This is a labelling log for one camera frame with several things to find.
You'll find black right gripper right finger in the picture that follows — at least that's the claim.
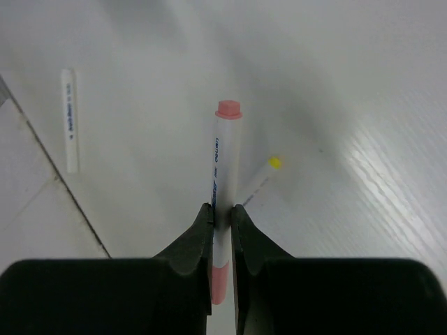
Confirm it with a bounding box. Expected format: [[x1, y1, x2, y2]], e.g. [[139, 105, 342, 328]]
[[231, 205, 446, 334]]

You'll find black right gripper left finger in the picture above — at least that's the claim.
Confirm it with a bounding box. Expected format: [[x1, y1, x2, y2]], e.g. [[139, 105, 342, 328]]
[[1, 204, 214, 334]]

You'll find yellow tip white marker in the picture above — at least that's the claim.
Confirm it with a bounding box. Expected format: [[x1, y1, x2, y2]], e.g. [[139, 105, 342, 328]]
[[236, 156, 282, 206]]

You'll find pink tip clear pen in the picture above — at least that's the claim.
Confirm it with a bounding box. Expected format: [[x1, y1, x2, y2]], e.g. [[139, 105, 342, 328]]
[[211, 100, 242, 305]]

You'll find white marker pen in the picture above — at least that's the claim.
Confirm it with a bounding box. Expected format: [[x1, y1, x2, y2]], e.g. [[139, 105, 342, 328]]
[[61, 68, 80, 174]]

